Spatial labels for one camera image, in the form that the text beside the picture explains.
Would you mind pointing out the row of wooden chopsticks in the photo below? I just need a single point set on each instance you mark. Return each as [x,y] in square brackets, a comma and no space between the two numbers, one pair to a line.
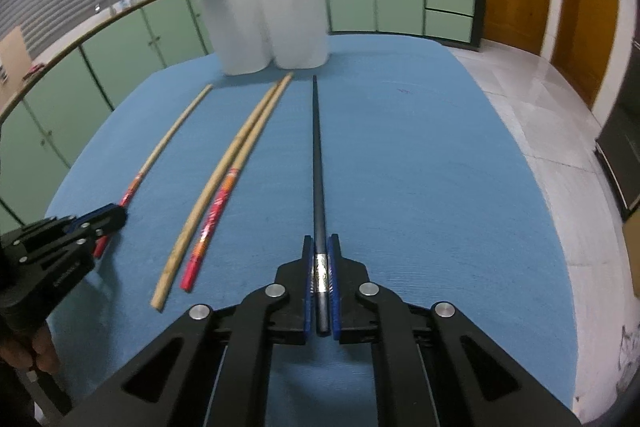
[210,192]

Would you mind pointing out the black glass-front cabinet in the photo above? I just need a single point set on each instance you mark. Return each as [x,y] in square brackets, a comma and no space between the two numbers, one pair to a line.
[620,147]

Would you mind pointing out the person's left hand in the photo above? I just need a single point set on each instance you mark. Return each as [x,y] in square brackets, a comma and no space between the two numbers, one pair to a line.
[47,354]

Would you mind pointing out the blue mat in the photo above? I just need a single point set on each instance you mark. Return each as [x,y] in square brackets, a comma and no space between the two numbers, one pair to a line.
[425,182]

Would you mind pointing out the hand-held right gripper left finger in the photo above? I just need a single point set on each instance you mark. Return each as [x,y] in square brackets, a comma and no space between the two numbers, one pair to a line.
[295,307]

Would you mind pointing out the cardboard box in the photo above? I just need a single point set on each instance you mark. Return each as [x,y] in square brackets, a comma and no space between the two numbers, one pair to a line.
[632,257]

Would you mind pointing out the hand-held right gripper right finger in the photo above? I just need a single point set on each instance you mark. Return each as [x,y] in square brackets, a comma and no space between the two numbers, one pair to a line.
[345,307]

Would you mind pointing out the white twin-compartment utensil holder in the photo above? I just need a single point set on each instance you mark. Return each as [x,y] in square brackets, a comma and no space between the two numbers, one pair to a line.
[295,22]

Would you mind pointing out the red cloth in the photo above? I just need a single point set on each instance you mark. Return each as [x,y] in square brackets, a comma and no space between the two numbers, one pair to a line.
[34,72]

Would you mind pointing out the red-ended bamboo chopstick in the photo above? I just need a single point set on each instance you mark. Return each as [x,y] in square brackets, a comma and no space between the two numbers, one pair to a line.
[165,142]
[220,202]

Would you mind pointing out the wooden board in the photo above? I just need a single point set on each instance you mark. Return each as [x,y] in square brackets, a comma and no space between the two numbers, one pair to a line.
[11,54]

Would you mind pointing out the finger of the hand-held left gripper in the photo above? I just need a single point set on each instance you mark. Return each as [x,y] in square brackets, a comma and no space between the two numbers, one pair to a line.
[100,239]
[107,214]

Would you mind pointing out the black chopstick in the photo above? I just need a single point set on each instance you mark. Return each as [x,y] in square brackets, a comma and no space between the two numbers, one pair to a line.
[318,187]

